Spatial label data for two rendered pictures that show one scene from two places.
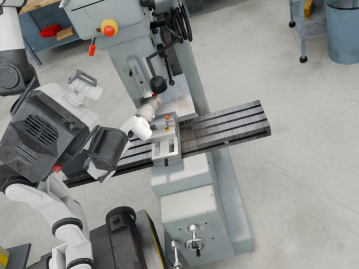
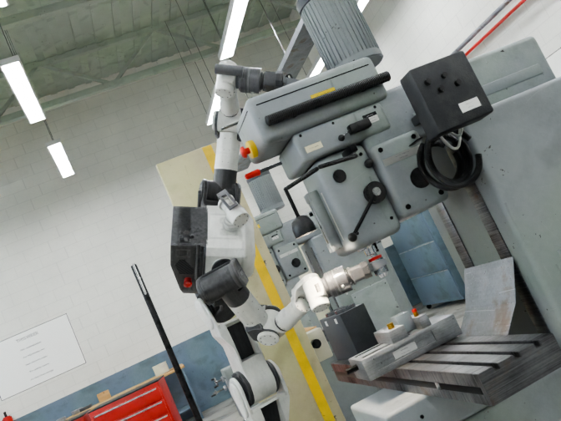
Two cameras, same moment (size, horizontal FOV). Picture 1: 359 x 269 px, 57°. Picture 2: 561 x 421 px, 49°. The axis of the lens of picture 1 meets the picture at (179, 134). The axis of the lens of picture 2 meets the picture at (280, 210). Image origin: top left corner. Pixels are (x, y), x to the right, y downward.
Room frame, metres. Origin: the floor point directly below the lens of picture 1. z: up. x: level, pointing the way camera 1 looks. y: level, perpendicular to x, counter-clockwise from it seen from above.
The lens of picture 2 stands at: (0.33, -1.70, 1.30)
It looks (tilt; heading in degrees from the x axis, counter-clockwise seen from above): 7 degrees up; 64
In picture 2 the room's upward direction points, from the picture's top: 25 degrees counter-clockwise
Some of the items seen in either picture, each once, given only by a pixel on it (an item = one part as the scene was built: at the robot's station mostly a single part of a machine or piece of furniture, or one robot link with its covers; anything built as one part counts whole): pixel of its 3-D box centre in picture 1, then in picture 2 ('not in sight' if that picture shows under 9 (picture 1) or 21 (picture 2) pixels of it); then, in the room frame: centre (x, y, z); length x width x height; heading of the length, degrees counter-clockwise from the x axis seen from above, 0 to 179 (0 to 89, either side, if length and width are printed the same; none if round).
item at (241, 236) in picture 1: (199, 184); not in sight; (1.68, 0.00, 0.10); 1.20 x 0.60 x 0.20; 170
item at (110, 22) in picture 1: (109, 27); (251, 149); (1.21, 0.09, 1.76); 0.06 x 0.02 x 0.06; 80
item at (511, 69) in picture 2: not in sight; (444, 103); (1.93, -0.04, 1.66); 0.80 x 0.23 x 0.20; 170
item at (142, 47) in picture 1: (138, 60); (350, 201); (1.44, 0.05, 1.47); 0.21 x 0.19 x 0.32; 80
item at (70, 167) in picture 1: (75, 152); (349, 331); (1.52, 0.61, 1.03); 0.22 x 0.12 x 0.20; 87
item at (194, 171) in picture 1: (178, 152); (438, 393); (1.44, 0.05, 0.79); 0.50 x 0.35 x 0.12; 170
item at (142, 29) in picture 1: (121, 15); (332, 142); (1.48, 0.04, 1.68); 0.34 x 0.24 x 0.10; 170
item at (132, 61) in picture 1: (140, 77); (323, 221); (1.33, 0.07, 1.45); 0.04 x 0.04 x 0.21; 80
